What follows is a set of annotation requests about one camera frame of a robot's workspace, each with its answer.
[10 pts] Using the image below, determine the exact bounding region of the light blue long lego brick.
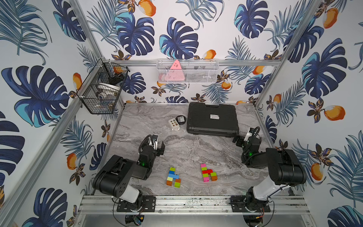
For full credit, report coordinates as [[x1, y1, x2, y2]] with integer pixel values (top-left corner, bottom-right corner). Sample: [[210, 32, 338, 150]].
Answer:
[[168, 174, 179, 179]]

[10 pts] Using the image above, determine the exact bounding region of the light green orange lego stack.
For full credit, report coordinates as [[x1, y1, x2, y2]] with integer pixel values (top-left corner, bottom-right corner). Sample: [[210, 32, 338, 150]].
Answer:
[[166, 177, 173, 186]]

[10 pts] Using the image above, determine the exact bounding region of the red long lego brick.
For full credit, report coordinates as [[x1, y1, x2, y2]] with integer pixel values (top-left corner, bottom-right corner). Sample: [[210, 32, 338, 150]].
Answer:
[[202, 169, 213, 174]]

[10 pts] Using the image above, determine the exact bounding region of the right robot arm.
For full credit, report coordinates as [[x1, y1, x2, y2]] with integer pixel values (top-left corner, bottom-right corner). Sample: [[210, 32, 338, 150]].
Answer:
[[233, 127, 307, 204]]

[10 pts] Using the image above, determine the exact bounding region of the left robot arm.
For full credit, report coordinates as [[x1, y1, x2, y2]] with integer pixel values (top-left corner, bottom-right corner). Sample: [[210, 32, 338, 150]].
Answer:
[[92, 134, 165, 203]]

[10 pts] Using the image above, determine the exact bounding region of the black plastic tool case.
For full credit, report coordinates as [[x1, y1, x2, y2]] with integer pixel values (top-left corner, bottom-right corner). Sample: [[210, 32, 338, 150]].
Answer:
[[186, 102, 240, 138]]

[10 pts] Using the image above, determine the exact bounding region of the white remote control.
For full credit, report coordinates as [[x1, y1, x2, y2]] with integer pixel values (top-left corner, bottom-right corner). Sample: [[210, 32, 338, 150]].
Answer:
[[168, 118, 180, 131]]

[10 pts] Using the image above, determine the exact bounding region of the black round tape measure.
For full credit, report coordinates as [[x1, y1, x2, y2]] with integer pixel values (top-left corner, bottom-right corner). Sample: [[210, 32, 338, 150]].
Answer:
[[176, 115, 186, 125]]

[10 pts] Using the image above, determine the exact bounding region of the pink triangle card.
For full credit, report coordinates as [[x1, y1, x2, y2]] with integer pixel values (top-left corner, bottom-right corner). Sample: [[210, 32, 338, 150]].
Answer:
[[164, 60, 185, 82]]

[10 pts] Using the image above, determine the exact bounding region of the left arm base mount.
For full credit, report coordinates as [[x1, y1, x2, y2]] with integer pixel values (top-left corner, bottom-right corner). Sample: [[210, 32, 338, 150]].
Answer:
[[116, 195, 157, 213]]

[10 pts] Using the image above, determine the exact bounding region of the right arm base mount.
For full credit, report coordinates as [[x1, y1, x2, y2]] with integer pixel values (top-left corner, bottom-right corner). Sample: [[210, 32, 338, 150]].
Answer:
[[229, 195, 271, 213]]

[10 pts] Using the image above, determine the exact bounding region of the black wire basket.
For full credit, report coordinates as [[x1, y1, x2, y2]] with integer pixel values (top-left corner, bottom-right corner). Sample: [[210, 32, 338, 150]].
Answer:
[[77, 59, 130, 114]]

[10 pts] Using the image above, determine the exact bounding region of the clear wall tray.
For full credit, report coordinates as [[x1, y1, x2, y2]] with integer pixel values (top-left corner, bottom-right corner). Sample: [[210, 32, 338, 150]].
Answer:
[[156, 59, 219, 84]]

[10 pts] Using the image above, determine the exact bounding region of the aluminium front rail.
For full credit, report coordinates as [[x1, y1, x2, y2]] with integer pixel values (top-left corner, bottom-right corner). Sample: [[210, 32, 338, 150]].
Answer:
[[78, 195, 310, 215]]

